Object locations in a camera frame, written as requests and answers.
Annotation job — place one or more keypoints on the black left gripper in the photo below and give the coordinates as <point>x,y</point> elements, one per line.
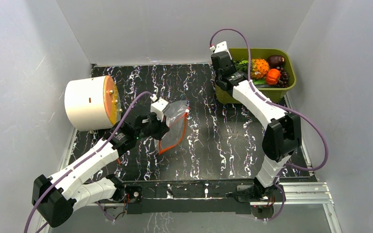
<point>163,128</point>

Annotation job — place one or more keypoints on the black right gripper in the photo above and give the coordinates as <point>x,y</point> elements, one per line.
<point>224,71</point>

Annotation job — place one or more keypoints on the clear orange zip top bag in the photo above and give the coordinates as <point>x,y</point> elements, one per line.
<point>176,119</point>

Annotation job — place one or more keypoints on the orange toy pumpkin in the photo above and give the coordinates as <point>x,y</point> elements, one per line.
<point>273,76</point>

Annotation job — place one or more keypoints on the dark red toy grapes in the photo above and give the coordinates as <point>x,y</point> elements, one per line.
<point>284,78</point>

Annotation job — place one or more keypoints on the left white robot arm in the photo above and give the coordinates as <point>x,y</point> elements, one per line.
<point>58,196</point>

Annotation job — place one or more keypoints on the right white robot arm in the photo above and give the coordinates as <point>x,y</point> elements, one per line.
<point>282,129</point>

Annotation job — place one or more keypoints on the green toy lettuce leaf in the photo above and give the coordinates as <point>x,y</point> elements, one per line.
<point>259,82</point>

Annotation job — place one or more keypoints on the toy pineapple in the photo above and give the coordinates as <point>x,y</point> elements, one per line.
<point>258,68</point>

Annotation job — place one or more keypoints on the dark maroon toy fruit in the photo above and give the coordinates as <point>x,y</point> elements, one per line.
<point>276,61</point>

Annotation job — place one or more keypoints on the olive green plastic bin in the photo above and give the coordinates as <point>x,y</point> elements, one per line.
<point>274,92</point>

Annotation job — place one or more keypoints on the white cylinder orange lid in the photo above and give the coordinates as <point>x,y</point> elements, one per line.
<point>92,103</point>

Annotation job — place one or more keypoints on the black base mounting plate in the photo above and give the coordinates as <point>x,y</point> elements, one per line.
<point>200,206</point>

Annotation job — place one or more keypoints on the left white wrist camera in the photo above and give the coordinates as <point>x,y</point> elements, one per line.
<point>158,106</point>

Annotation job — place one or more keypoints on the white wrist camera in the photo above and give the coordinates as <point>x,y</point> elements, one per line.
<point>220,47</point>
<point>158,106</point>

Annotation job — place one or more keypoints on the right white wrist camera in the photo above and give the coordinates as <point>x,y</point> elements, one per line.
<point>220,47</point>

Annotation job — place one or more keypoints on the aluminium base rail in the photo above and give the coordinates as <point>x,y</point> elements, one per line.
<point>305,193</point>

